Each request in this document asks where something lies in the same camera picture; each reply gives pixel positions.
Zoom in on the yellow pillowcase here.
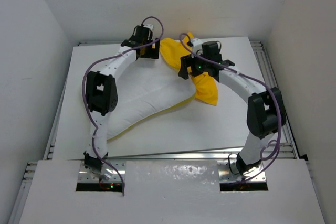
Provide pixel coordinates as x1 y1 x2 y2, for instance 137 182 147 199
160 38 219 106

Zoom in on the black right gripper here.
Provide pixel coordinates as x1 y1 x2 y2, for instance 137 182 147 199
179 49 210 79

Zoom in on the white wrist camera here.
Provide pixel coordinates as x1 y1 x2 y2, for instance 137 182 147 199
144 24 154 31
191 38 202 47

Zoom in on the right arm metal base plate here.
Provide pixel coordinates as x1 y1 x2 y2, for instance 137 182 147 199
218 159 268 192

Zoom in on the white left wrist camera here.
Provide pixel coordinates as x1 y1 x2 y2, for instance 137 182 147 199
144 24 154 31

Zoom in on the white front cover panel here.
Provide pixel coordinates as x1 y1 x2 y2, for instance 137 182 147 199
20 159 324 223

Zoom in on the black thin base cable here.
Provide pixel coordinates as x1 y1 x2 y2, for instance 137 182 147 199
227 153 244 177

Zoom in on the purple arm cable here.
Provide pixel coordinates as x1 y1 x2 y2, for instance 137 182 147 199
179 33 284 183
81 16 164 197

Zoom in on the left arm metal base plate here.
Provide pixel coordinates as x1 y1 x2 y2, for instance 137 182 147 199
76 161 126 193

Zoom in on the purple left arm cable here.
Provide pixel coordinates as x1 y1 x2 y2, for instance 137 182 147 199
81 16 164 197

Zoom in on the white pillow with yellow edge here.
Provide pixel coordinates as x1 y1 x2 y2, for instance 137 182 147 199
108 58 196 140

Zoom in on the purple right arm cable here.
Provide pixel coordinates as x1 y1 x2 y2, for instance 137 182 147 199
179 33 284 183

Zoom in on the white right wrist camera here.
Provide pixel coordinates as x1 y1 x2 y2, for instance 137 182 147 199
191 38 202 47

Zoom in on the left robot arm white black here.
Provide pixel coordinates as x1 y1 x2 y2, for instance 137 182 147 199
82 24 160 173

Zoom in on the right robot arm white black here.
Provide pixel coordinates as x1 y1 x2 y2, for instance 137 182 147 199
178 38 286 175

